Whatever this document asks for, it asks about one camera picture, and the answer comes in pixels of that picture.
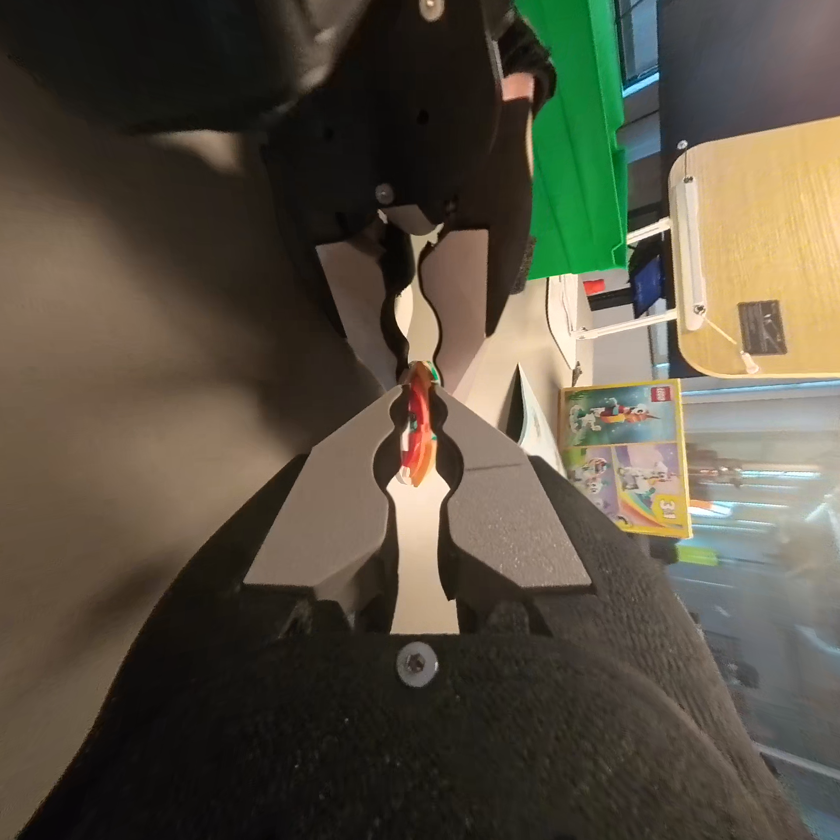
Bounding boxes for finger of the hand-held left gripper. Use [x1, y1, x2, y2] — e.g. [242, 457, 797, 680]
[315, 238, 414, 395]
[416, 226, 494, 403]

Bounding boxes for dark blue panel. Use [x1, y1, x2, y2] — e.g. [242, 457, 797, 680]
[626, 239, 667, 316]

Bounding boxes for person's left hand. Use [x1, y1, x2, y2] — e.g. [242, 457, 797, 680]
[502, 69, 538, 181]

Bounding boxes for round rainbow lego build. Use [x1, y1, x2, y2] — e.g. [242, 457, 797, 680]
[397, 360, 439, 488]

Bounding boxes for white tray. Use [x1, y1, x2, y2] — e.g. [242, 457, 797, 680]
[546, 272, 595, 368]

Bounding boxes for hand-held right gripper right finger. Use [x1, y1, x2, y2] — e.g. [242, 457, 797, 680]
[430, 386, 595, 605]

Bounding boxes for small red black device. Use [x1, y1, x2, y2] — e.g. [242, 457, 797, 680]
[583, 278, 631, 313]

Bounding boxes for wooden laptop table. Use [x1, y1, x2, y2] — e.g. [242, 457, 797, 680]
[574, 118, 840, 382]

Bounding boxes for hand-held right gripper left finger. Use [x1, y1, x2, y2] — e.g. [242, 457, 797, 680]
[243, 384, 404, 632]

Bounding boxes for green plastic bin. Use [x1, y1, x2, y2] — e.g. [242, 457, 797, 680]
[515, 0, 631, 280]

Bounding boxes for lego set box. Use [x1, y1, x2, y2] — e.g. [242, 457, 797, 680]
[558, 379, 693, 540]

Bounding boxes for lego instruction booklet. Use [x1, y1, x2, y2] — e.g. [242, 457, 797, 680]
[505, 361, 567, 473]

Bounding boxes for person's left forearm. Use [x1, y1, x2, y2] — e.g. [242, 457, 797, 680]
[495, 10, 559, 116]

